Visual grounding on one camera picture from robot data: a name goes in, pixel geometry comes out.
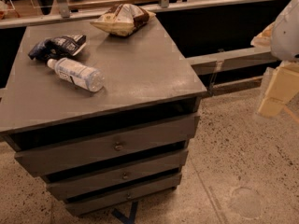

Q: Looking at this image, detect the top grey drawer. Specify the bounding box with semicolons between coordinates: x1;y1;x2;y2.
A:
15;113;199;176

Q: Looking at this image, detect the dark blue snack bag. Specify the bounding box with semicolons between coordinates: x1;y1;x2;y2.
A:
28;35;87;61

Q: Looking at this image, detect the middle grey drawer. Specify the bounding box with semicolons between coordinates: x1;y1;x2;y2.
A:
47;148;188;200

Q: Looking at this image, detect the clear blue plastic bottle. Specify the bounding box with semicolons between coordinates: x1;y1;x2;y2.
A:
47;58;104;92

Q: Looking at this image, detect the grey drawer cabinet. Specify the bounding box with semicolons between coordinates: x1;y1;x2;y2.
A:
0;21;205;205

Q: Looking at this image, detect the white brown chip bag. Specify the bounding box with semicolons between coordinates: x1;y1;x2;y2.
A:
91;4;156;37

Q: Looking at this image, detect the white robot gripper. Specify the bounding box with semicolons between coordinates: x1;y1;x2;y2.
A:
250;0;299;118

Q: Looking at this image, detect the grey drawer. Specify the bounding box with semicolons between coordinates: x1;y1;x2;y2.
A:
65;173;181;216
15;113;199;176
47;148;188;200

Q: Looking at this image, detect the grey metal railing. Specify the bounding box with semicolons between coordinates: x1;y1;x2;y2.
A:
0;0;299;98

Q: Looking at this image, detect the bottom grey drawer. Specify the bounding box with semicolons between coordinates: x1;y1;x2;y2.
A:
65;173;181;216

